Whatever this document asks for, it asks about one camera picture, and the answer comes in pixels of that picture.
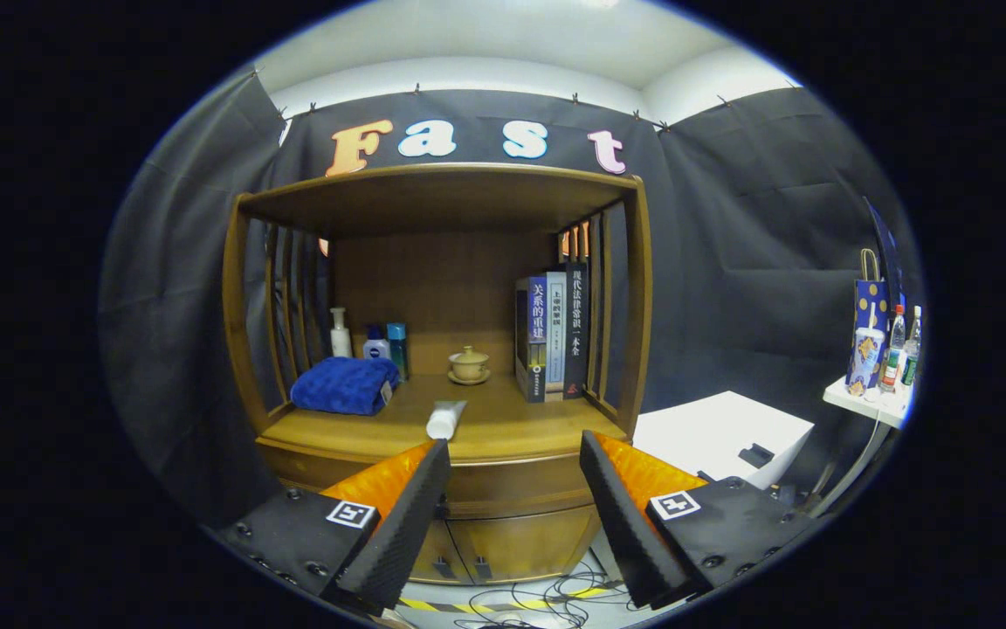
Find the beige lidded teacup with saucer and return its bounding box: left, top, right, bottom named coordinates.
left=447, top=345, right=492, bottom=386

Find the tangle of black cables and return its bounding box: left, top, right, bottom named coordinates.
left=451, top=563, right=635, bottom=629

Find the white box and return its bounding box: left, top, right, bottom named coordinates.
left=632, top=391, right=816, bottom=490

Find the wooden cabinet door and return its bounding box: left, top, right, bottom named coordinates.
left=411, top=517, right=469, bottom=584
left=449, top=505, right=602, bottom=584

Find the teal bottle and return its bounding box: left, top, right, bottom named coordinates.
left=386, top=322, right=410, bottom=382

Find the blue book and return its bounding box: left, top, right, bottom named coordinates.
left=515, top=276, right=549, bottom=404

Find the blue dotted gift bag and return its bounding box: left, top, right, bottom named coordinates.
left=852, top=248, right=892, bottom=337

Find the dark blue dotted bag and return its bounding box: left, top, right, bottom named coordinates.
left=863, top=197, right=907, bottom=307

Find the yellow black hazard tape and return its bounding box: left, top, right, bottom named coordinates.
left=398, top=587, right=617, bottom=612

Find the white side table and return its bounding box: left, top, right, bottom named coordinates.
left=804, top=376, right=916, bottom=516

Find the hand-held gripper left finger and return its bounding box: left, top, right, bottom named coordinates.
left=215, top=439, right=452, bottom=618

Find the wooden drawer with black knob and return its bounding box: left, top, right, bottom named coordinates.
left=256, top=437, right=637, bottom=519

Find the white facial cleanser tube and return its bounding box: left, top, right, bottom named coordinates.
left=426, top=400, right=468, bottom=440

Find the patterned paper cup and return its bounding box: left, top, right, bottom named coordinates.
left=846, top=326, right=886, bottom=396

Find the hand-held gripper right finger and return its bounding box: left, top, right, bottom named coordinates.
left=579, top=430, right=818, bottom=611

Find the clear bottle with green label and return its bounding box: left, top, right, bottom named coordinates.
left=900, top=306, right=923, bottom=390

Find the pale grey book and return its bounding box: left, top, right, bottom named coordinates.
left=543, top=271, right=568, bottom=401

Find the blue folded towel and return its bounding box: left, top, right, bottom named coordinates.
left=290, top=356, right=401, bottom=416

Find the wooden countertop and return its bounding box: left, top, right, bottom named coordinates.
left=258, top=374, right=635, bottom=464

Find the wooden cabinet with slatted sides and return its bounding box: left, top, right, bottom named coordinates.
left=222, top=162, right=652, bottom=584

